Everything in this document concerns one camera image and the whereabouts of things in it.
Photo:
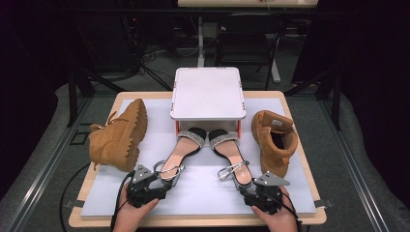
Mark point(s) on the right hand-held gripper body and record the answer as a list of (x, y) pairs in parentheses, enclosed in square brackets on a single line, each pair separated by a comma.
[(266, 198)]

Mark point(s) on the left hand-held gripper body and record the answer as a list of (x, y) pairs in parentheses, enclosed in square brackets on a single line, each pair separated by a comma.
[(141, 193)]

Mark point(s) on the tan suede lace-up boot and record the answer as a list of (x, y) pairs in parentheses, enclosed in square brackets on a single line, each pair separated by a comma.
[(116, 138), (267, 145)]

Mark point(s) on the white shoe rack orange posts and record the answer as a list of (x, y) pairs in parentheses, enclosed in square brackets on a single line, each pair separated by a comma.
[(208, 93)]

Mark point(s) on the person's right hand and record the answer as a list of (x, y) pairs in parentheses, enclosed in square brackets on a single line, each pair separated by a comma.
[(278, 220)]

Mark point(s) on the person's left hand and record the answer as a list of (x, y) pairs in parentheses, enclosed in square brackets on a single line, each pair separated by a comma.
[(132, 217)]

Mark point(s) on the metal table clamp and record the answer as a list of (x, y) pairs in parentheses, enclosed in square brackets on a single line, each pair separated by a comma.
[(324, 203), (74, 203)]

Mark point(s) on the black metal stand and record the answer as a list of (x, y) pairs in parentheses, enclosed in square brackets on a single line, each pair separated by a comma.
[(72, 96), (336, 103)]

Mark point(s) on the black chair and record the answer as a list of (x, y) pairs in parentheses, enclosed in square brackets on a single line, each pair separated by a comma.
[(245, 48)]

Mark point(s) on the desk with white legs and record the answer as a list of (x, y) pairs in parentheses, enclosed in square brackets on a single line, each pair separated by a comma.
[(225, 3)]

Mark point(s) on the aluminium floor rail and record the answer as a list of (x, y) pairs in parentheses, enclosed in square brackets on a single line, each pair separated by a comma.
[(354, 164), (48, 164)]

